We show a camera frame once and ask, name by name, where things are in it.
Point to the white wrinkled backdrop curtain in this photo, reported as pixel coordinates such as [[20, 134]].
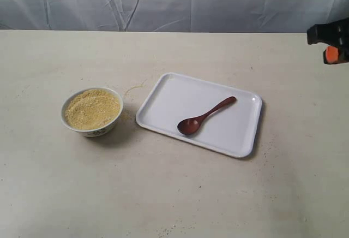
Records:
[[281, 16]]

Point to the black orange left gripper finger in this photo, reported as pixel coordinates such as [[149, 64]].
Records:
[[333, 34]]

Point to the brown wooden spoon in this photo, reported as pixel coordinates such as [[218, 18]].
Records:
[[191, 125]]

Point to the white patterned ceramic bowl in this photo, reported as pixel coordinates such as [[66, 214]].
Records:
[[94, 132]]

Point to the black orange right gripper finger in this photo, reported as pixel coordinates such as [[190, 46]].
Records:
[[333, 55]]

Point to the white rectangular plastic tray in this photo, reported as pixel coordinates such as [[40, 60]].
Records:
[[175, 97]]

